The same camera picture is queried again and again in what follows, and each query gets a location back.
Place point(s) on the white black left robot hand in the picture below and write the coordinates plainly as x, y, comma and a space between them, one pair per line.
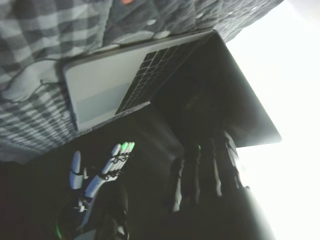
195, 175

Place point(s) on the silver laptop with black keyboard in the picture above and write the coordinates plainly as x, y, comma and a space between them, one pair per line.
100, 87

